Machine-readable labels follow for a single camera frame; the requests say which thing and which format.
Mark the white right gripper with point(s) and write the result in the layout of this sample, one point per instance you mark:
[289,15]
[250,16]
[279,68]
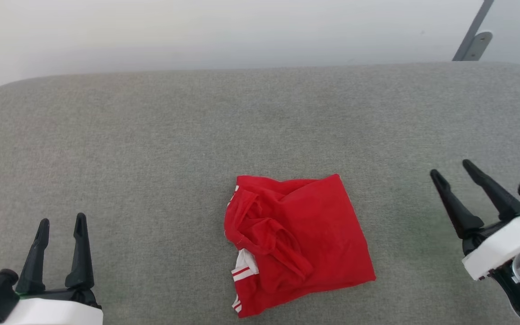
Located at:
[499,246]

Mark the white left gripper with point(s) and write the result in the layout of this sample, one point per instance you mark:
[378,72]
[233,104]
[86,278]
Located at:
[52,311]

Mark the red shirt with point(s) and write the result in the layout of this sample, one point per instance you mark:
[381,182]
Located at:
[314,234]

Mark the grey fabric sofa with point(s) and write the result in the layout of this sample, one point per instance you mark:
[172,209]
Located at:
[151,158]

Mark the grey metal pole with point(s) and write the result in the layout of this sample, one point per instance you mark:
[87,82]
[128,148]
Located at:
[476,22]

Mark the pale metal bracket plate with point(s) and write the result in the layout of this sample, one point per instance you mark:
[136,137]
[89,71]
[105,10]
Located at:
[479,45]

